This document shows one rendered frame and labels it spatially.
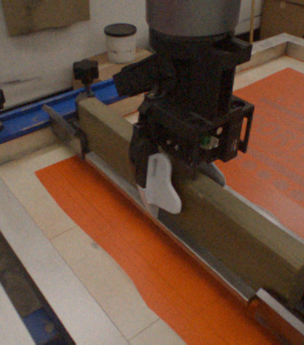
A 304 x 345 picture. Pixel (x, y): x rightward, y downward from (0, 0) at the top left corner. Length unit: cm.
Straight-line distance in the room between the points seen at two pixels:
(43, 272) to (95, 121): 20
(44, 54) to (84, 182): 208
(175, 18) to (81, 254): 29
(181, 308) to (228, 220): 11
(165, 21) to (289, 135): 43
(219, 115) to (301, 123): 42
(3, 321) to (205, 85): 24
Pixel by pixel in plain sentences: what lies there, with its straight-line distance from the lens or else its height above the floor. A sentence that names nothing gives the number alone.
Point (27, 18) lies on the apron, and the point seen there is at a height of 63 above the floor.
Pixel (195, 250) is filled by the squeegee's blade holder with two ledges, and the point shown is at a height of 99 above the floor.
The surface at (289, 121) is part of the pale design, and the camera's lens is 74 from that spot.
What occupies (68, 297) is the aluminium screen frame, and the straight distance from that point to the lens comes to 40.
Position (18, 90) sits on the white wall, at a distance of 262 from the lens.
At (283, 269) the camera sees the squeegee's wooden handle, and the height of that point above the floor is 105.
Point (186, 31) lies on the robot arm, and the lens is 31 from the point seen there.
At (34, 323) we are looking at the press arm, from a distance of 48.
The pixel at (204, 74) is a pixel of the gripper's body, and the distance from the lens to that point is 32.
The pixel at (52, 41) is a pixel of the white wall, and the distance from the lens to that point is 262.
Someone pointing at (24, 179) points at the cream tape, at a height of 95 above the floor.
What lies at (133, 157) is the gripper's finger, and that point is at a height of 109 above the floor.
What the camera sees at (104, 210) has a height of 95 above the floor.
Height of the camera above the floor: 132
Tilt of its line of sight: 39 degrees down
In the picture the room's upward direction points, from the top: straight up
